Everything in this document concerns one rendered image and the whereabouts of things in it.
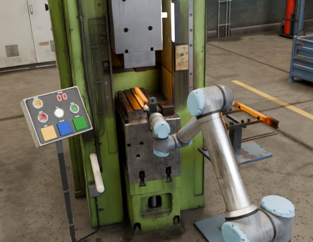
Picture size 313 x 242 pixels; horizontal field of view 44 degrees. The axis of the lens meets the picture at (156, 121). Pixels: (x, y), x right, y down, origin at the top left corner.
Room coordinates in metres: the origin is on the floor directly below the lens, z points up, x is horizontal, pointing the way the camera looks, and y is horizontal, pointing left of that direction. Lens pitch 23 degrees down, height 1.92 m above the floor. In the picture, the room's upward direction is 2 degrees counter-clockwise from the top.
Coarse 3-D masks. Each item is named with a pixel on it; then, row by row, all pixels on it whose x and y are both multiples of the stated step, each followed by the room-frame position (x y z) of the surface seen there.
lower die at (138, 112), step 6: (126, 90) 2.75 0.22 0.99; (132, 90) 2.72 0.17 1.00; (120, 96) 2.66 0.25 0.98; (126, 96) 2.64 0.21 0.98; (132, 96) 2.62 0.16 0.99; (126, 102) 2.52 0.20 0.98; (132, 102) 2.49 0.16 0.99; (138, 102) 2.48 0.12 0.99; (126, 108) 2.41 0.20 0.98; (132, 108) 2.41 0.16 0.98; (138, 108) 2.38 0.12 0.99; (126, 114) 2.40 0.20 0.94; (132, 114) 2.36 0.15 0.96; (138, 114) 2.37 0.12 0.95; (144, 114) 2.38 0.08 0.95; (132, 120) 2.36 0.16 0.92
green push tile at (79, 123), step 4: (72, 120) 2.11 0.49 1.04; (76, 120) 2.12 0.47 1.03; (80, 120) 2.13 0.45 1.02; (84, 120) 2.14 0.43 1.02; (76, 124) 2.10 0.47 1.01; (80, 124) 2.11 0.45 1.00; (84, 124) 2.13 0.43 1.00; (76, 128) 2.09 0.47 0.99; (80, 128) 2.10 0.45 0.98; (84, 128) 2.12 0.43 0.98
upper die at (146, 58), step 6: (150, 48) 2.46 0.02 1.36; (120, 54) 2.46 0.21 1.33; (126, 54) 2.35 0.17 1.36; (132, 54) 2.36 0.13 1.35; (138, 54) 2.37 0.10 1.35; (144, 54) 2.38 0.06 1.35; (150, 54) 2.39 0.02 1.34; (120, 60) 2.48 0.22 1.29; (126, 60) 2.35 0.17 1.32; (132, 60) 2.36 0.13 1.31; (138, 60) 2.37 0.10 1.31; (144, 60) 2.38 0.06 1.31; (150, 60) 2.39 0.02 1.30; (126, 66) 2.35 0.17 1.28; (132, 66) 2.36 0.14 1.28; (138, 66) 2.37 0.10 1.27; (144, 66) 2.38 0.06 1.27
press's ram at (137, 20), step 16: (112, 0) 2.34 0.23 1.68; (128, 0) 2.36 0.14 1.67; (144, 0) 2.38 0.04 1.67; (160, 0) 2.41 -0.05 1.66; (112, 16) 2.34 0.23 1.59; (128, 16) 2.36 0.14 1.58; (144, 16) 2.38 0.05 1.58; (160, 16) 2.41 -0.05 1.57; (112, 32) 2.39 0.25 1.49; (128, 32) 2.36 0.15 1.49; (144, 32) 2.38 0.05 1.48; (160, 32) 2.40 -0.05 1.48; (112, 48) 2.45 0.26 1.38; (128, 48) 2.36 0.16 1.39; (144, 48) 2.38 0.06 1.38; (160, 48) 2.40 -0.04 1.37
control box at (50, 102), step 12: (36, 96) 2.09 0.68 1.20; (48, 96) 2.13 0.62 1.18; (60, 96) 2.16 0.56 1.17; (72, 96) 2.20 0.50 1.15; (24, 108) 2.04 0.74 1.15; (36, 108) 2.05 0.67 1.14; (48, 108) 2.08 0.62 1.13; (60, 108) 2.12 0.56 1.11; (84, 108) 2.19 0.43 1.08; (36, 120) 2.01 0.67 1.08; (48, 120) 2.04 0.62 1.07; (60, 120) 2.08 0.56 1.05; (36, 132) 1.97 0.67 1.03; (72, 132) 2.07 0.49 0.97; (84, 132) 2.17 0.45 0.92; (36, 144) 1.97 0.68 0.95; (48, 144) 2.03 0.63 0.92
